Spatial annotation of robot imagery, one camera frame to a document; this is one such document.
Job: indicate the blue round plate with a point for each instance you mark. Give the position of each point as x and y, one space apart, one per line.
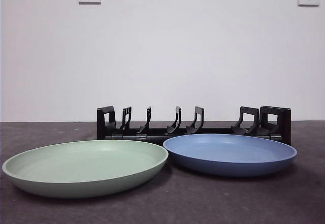
228 155

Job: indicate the pale green round plate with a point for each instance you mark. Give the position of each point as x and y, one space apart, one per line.
83 168

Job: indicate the black plastic plate rack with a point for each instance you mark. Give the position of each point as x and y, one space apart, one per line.
101 127

